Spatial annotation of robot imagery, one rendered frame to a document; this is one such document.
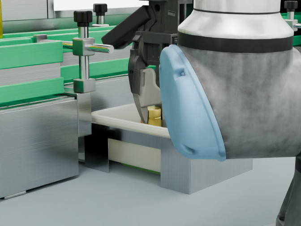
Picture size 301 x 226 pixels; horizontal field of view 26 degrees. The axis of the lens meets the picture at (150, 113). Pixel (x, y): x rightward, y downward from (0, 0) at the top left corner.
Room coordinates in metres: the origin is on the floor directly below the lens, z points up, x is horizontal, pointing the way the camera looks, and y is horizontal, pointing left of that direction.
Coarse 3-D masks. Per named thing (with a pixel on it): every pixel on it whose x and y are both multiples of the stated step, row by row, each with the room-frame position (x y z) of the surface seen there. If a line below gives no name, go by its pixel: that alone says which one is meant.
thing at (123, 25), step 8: (144, 8) 1.05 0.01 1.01; (136, 16) 1.06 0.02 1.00; (144, 16) 1.05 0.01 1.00; (120, 24) 1.08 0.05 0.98; (128, 24) 1.07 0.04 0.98; (136, 24) 1.06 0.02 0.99; (144, 24) 1.07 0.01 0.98; (112, 32) 1.09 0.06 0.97; (120, 32) 1.08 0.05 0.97; (128, 32) 1.07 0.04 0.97; (104, 40) 1.11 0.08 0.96; (112, 40) 1.09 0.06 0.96; (120, 40) 1.09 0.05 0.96; (128, 40) 1.11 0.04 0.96; (120, 48) 1.11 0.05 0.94
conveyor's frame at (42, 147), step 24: (96, 96) 1.15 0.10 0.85; (120, 96) 1.20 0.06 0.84; (0, 120) 0.88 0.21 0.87; (24, 120) 0.91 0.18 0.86; (48, 120) 0.94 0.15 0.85; (72, 120) 0.98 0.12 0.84; (0, 144) 0.87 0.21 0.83; (24, 144) 0.91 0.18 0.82; (48, 144) 0.94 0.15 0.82; (72, 144) 0.98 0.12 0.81; (0, 168) 0.87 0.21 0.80; (24, 168) 0.90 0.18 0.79; (48, 168) 0.94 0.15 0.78; (72, 168) 0.97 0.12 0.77; (0, 192) 0.87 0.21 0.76; (24, 192) 0.91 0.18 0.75
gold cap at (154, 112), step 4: (148, 108) 1.07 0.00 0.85; (152, 108) 1.07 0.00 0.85; (156, 108) 1.07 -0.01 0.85; (152, 112) 1.06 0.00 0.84; (156, 112) 1.06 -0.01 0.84; (160, 112) 1.07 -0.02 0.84; (148, 116) 1.06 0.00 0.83; (152, 116) 1.06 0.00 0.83; (156, 116) 1.06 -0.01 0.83; (160, 116) 1.08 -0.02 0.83; (148, 120) 1.06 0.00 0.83; (152, 120) 1.06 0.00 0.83; (156, 120) 1.06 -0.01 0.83; (160, 120) 1.07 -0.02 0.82; (148, 124) 1.06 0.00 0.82; (152, 124) 1.06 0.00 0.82; (156, 124) 1.06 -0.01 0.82; (160, 124) 1.07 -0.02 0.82
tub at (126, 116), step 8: (128, 104) 1.12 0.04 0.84; (96, 112) 1.06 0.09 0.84; (104, 112) 1.07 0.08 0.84; (112, 112) 1.09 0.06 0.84; (120, 112) 1.10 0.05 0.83; (128, 112) 1.11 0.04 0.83; (136, 112) 1.13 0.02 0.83; (96, 120) 1.03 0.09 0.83; (104, 120) 1.01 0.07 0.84; (112, 120) 1.00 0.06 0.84; (120, 120) 0.99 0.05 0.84; (128, 120) 1.11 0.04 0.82; (136, 120) 1.13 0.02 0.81; (128, 128) 0.99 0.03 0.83; (136, 128) 0.97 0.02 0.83; (144, 128) 0.96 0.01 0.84; (152, 128) 0.95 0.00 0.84; (160, 128) 0.94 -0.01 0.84; (168, 136) 0.94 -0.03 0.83
